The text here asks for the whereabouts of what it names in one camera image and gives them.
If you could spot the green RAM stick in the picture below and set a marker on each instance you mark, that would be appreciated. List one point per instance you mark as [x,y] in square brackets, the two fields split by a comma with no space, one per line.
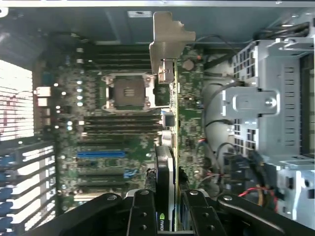
[123,131]

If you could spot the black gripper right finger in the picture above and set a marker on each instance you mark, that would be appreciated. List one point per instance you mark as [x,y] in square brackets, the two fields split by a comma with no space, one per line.
[201,216]

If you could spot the CPU socket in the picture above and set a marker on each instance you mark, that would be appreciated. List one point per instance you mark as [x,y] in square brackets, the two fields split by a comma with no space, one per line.
[125,91]

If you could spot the white expansion slot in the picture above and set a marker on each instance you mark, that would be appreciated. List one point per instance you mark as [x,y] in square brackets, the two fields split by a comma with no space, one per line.
[86,196]

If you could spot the black open PC case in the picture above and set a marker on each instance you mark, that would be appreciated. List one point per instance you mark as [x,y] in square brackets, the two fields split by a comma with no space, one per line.
[221,24]

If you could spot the black long expansion slot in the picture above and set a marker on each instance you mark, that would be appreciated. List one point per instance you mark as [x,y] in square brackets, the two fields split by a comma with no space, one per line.
[98,175]
[98,185]
[98,143]

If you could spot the green motherboard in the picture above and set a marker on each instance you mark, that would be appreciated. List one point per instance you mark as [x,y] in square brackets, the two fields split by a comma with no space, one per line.
[137,147]

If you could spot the white case sticker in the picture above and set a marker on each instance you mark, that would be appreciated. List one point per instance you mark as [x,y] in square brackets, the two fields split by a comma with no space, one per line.
[139,14]

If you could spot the silver metal disk bay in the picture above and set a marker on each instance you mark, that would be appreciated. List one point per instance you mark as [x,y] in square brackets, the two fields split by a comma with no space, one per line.
[270,73]

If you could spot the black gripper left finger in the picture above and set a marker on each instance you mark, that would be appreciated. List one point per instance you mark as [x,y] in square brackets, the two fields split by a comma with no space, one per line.
[145,216]

